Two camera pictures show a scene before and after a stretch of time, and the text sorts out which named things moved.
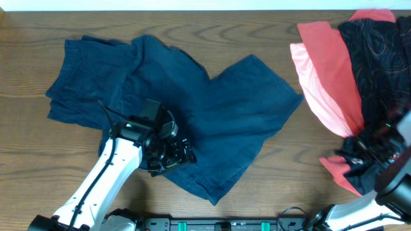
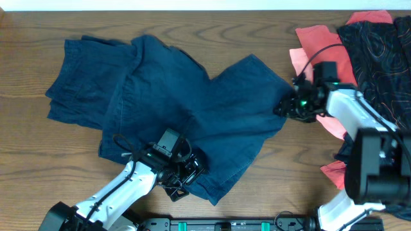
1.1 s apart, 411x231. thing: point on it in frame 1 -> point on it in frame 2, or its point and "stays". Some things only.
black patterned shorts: [379, 52] stays
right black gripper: [359, 143] -> [288, 108]
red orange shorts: [327, 86] stays
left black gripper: [176, 158] -> [193, 172]
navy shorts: [225, 119] stays
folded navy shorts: [92, 69] stays
